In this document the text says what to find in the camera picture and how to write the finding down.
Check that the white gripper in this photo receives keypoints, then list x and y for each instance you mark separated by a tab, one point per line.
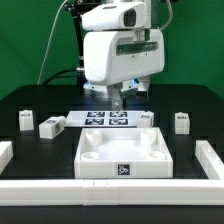
111	57

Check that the white square tabletop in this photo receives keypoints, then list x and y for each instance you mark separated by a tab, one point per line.
109	153

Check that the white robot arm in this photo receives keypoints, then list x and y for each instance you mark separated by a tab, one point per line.
122	15

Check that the white U-shaped fence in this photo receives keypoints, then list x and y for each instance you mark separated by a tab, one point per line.
208	191

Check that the white marker base plate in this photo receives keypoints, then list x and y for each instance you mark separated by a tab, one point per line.
102	118

